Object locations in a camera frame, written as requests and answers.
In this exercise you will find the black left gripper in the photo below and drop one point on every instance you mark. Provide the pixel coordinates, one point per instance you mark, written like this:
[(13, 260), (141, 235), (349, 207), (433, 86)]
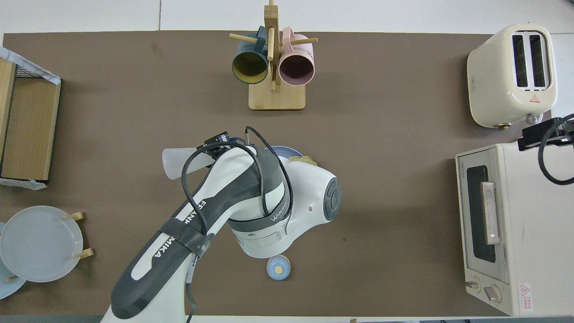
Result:
[(214, 142)]

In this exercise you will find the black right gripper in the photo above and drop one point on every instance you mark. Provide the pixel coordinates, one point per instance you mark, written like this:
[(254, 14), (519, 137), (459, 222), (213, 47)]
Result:
[(529, 137)]

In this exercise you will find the translucent squeeze bottle blue cap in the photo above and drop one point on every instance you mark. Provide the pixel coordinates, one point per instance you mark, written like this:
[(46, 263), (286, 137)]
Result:
[(179, 161)]

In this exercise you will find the slice of toast bread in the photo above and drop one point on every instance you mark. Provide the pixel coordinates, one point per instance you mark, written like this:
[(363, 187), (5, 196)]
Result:
[(305, 160)]

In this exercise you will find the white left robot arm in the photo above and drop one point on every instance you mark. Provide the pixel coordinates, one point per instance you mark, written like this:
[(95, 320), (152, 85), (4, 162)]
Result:
[(237, 188)]

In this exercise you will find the periwinkle blue plate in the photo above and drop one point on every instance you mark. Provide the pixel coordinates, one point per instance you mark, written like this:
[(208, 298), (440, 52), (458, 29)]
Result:
[(282, 151)]

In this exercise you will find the small blue seasoning shaker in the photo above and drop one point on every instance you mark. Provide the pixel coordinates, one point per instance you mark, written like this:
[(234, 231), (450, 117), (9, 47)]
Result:
[(278, 269)]

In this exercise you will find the wooden plate rack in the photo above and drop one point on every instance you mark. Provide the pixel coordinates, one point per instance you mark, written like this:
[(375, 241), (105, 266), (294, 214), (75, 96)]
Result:
[(78, 216)]

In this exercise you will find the pale grey plate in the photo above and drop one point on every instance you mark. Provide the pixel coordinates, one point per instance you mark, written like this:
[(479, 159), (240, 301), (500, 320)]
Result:
[(40, 244)]

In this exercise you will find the light blue plate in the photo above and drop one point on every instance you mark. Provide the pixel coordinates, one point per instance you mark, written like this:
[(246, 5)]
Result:
[(6, 287)]

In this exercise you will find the cream two-slot toaster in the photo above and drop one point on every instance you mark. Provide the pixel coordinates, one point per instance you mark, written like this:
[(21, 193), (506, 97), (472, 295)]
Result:
[(489, 80)]

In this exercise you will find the wooden mug tree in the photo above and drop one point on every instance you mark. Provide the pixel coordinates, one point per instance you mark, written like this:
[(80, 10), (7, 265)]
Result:
[(276, 98)]

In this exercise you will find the dark teal mug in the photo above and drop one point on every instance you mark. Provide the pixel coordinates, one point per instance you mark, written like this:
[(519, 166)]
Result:
[(249, 67)]

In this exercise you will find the white toaster oven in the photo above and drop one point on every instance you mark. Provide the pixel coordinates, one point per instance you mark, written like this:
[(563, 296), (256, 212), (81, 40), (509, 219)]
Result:
[(533, 224)]

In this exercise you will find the pink ribbed mug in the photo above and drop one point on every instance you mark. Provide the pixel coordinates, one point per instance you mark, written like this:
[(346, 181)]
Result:
[(296, 69)]

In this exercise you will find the large brown table mat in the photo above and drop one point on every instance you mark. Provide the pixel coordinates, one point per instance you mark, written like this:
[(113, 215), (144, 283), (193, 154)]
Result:
[(403, 202)]

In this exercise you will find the white paper scrap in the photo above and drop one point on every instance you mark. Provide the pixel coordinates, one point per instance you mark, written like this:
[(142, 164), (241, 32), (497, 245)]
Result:
[(22, 184)]

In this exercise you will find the white checkered cloth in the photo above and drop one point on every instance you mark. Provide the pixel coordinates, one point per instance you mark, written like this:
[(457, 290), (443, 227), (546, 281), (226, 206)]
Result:
[(27, 65)]

